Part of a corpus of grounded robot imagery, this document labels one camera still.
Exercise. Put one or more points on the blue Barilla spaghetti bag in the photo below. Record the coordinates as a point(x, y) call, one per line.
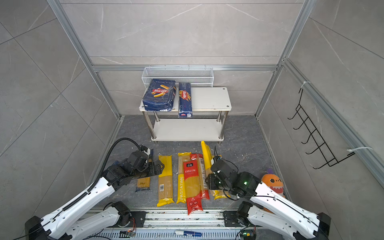
point(185, 100)

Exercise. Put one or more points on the white two-tier shelf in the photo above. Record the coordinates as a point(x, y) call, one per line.
point(211, 107)

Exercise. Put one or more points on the blue Barilla pasta box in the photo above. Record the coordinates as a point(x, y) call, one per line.
point(160, 96)

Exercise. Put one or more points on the yellow Pastatime spaghetti bag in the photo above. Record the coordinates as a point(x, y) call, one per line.
point(182, 158)

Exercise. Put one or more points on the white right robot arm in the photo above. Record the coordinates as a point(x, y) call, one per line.
point(262, 206)

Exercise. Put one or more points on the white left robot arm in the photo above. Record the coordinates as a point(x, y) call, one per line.
point(66, 222)

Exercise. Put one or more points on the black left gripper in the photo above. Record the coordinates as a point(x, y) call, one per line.
point(154, 171)

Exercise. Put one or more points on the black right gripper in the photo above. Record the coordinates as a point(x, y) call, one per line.
point(210, 183)

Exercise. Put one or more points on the red label spaghetti bag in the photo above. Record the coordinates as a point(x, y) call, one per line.
point(202, 175)

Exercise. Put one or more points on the blue white marker pen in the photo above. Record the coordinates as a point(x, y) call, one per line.
point(188, 233)

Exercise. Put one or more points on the black wire hook rack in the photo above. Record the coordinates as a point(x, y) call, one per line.
point(315, 136)

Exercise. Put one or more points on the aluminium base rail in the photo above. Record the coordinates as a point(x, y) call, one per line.
point(161, 225)

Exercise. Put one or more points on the red spaghetti bag with window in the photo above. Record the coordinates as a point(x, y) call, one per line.
point(193, 187)

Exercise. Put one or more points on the white wire mesh basket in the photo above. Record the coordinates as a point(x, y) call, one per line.
point(196, 76)

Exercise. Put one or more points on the orange shark plush toy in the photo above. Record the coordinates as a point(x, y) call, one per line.
point(274, 182)

